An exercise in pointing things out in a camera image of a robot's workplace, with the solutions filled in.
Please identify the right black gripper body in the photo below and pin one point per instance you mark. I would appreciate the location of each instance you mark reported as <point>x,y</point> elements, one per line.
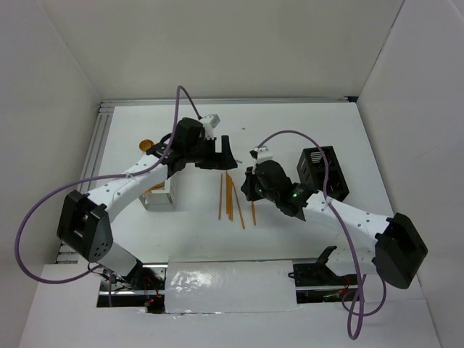
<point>255,190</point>

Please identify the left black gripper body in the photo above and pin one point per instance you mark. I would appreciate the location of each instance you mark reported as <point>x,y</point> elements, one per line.
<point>203,151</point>

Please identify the orange chopstick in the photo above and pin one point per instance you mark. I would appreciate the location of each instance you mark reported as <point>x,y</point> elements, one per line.
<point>239,207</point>
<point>227,194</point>
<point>220,198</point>

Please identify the orange spoon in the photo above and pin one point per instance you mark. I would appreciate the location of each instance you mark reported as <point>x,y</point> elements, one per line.
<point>145,145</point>

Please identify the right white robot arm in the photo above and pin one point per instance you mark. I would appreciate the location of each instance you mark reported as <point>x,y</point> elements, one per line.
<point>398,249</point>

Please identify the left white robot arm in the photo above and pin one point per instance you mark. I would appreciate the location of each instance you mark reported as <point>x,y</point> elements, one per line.
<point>85,221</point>

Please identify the black utensil container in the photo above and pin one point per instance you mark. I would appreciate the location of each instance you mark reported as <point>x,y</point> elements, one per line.
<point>311,171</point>

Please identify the white utensil container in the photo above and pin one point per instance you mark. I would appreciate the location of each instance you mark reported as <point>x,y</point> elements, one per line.
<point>161,200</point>

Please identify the white tape sheet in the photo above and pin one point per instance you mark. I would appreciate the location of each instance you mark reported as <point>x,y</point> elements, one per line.
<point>229,287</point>

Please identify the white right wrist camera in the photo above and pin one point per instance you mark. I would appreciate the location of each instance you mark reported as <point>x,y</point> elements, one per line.
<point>261,154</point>

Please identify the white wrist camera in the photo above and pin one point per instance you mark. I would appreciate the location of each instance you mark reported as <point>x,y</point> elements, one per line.
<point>261,154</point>
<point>209,123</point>

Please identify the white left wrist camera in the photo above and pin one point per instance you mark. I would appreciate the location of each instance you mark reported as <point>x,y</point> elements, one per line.
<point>209,123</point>

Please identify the aluminium rail at back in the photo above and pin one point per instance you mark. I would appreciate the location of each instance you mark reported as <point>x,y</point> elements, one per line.
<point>277,100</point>

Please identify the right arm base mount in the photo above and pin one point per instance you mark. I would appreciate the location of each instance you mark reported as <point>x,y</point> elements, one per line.
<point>315,282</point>

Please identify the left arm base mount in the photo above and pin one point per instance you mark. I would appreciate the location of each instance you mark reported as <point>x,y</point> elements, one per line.
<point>146,291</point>

